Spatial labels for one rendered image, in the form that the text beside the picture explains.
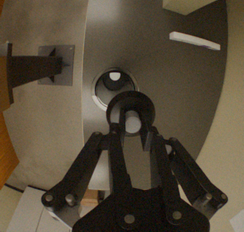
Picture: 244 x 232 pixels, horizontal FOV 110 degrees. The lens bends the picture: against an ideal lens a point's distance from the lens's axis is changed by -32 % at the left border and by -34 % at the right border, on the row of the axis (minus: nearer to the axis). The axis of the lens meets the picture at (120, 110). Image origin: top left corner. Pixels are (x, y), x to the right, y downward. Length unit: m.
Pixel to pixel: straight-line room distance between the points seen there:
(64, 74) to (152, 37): 1.19
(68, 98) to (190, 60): 1.36
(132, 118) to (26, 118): 1.92
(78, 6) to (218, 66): 1.49
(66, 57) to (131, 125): 1.39
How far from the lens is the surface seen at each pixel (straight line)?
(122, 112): 0.20
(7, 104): 0.74
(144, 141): 0.16
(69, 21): 1.62
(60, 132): 1.84
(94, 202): 2.55
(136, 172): 0.78
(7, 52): 0.73
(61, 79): 1.56
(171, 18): 0.59
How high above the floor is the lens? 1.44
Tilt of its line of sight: 68 degrees down
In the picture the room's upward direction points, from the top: 171 degrees clockwise
